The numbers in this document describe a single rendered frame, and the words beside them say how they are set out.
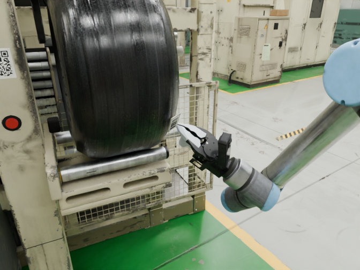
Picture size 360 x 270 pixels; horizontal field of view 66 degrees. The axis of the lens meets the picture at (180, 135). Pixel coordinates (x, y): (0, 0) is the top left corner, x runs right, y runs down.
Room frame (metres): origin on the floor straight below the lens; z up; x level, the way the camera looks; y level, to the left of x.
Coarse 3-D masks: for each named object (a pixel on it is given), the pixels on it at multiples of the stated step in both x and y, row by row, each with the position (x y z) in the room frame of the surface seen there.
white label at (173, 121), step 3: (180, 114) 0.76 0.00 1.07; (174, 117) 0.74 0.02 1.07; (177, 117) 0.75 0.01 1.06; (171, 120) 0.73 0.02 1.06; (174, 120) 0.75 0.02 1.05; (177, 120) 0.76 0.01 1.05; (171, 123) 0.74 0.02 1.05; (174, 123) 0.76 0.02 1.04; (177, 123) 0.78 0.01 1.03; (168, 126) 0.74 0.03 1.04; (171, 126) 0.75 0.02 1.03; (174, 126) 0.77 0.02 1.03; (168, 129) 0.75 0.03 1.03; (171, 129) 0.76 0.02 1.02
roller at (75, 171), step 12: (120, 156) 0.77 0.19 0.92; (132, 156) 0.78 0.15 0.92; (144, 156) 0.79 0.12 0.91; (156, 156) 0.80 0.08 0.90; (168, 156) 0.83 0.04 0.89; (60, 168) 0.70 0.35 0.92; (72, 168) 0.70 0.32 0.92; (84, 168) 0.71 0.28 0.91; (96, 168) 0.72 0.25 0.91; (108, 168) 0.74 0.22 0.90; (120, 168) 0.76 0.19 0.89
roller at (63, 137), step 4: (56, 132) 0.96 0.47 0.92; (60, 132) 0.96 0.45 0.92; (64, 132) 0.96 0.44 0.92; (68, 132) 0.96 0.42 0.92; (56, 136) 0.94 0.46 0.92; (60, 136) 0.94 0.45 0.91; (64, 136) 0.95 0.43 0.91; (68, 136) 0.95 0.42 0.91; (56, 140) 0.93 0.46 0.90; (60, 140) 0.94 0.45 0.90; (64, 140) 0.95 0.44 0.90; (68, 140) 0.95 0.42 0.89; (72, 140) 0.96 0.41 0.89
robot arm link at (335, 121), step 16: (336, 112) 0.65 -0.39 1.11; (352, 112) 0.63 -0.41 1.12; (320, 128) 0.68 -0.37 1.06; (336, 128) 0.65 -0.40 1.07; (352, 128) 0.65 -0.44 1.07; (304, 144) 0.71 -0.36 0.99; (320, 144) 0.68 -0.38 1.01; (288, 160) 0.75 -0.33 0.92; (304, 160) 0.72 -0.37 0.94; (272, 176) 0.79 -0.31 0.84; (288, 176) 0.76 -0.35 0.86
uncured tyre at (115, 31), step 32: (64, 0) 0.70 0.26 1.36; (96, 0) 0.71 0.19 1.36; (128, 0) 0.74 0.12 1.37; (160, 0) 0.82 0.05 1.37; (64, 32) 0.66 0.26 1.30; (96, 32) 0.66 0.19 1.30; (128, 32) 0.69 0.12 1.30; (160, 32) 0.72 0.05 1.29; (64, 64) 0.65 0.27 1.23; (96, 64) 0.63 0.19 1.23; (128, 64) 0.66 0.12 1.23; (160, 64) 0.69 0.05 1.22; (64, 96) 0.99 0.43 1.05; (96, 96) 0.62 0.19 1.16; (128, 96) 0.65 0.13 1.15; (160, 96) 0.69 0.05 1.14; (96, 128) 0.64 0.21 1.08; (128, 128) 0.67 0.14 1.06; (160, 128) 0.72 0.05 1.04
